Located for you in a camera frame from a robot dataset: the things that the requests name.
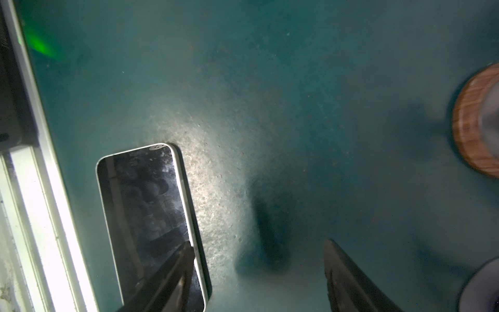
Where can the white-edged phone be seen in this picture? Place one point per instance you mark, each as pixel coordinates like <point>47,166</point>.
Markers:
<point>149,215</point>

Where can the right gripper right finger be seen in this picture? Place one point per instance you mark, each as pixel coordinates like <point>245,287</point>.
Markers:
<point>348,287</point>

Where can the purple phone stand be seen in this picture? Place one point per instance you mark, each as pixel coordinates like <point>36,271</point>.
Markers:
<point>481,291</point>

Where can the wooden base phone stand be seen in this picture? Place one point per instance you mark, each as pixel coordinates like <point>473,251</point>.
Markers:
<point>466,122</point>

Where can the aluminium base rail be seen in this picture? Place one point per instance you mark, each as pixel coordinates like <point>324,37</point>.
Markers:
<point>42,265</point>

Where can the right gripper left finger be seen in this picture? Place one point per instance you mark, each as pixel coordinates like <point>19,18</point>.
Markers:
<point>168,289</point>

